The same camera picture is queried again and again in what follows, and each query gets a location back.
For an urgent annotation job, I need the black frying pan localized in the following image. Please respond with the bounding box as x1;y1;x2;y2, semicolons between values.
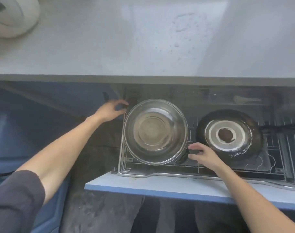
195;109;295;163

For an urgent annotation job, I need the person's left hand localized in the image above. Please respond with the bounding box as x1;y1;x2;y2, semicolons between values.
94;99;129;123

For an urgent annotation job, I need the person's right forearm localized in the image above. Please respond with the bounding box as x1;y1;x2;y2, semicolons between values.
216;164;295;233

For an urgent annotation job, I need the blue and white drawer front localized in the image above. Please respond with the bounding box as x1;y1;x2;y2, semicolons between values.
84;170;295;212

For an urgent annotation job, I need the white round appliance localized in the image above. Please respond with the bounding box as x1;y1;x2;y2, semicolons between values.
0;0;41;39

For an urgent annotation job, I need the white spoon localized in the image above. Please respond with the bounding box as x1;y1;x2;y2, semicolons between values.
233;95;262;105

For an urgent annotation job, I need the person's right hand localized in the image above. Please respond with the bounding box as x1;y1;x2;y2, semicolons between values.
187;142;227;172

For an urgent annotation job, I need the metal wire drawer rack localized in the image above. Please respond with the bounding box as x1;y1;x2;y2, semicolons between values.
118;104;295;191

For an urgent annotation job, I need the steel pot with black handles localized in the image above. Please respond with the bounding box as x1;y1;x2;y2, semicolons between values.
122;99;194;166

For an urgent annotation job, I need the dark grey sleeve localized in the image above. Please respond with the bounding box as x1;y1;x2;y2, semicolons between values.
0;170;46;233

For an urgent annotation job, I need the person's left forearm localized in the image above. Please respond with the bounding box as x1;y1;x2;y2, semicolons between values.
15;114;105;205

